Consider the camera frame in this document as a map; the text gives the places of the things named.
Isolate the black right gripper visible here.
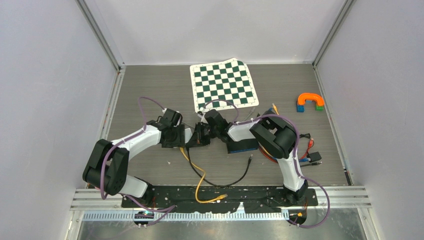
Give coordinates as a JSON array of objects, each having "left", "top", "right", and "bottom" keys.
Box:
[{"left": 187, "top": 123, "right": 219, "bottom": 149}]

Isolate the black network switch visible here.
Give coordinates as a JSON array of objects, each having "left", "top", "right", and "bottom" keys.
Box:
[{"left": 226, "top": 138, "right": 259, "bottom": 154}]

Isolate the short black cable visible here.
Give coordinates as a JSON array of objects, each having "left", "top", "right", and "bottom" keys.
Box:
[{"left": 186, "top": 147, "right": 254, "bottom": 188}]

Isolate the short yellow cable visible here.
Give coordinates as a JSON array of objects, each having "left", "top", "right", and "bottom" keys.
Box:
[{"left": 179, "top": 147, "right": 229, "bottom": 204}]

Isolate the red ethernet cable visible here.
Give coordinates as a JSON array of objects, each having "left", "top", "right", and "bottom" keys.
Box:
[{"left": 258, "top": 139, "right": 315, "bottom": 166}]

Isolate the small white grey hub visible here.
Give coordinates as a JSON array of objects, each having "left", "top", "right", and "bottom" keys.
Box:
[{"left": 184, "top": 128, "right": 193, "bottom": 144}]

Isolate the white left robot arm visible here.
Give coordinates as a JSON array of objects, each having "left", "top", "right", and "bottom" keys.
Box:
[{"left": 82, "top": 109, "right": 193, "bottom": 207}]

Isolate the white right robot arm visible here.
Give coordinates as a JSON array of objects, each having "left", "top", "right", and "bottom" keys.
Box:
[{"left": 186, "top": 109, "right": 308, "bottom": 205}]

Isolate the green white chessboard mat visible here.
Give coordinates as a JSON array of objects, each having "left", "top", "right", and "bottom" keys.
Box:
[{"left": 189, "top": 58, "right": 259, "bottom": 112}]

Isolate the blue toy block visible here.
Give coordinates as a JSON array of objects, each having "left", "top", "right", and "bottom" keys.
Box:
[{"left": 296, "top": 101, "right": 305, "bottom": 113}]

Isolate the black power adapter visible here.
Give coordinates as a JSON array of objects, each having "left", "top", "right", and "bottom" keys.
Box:
[{"left": 307, "top": 151, "right": 322, "bottom": 163}]

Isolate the orange arch toy block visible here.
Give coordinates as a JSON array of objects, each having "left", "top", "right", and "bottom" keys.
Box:
[{"left": 296, "top": 92, "right": 325, "bottom": 107}]

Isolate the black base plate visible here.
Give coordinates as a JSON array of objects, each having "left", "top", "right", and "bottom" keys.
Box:
[{"left": 121, "top": 185, "right": 318, "bottom": 214}]

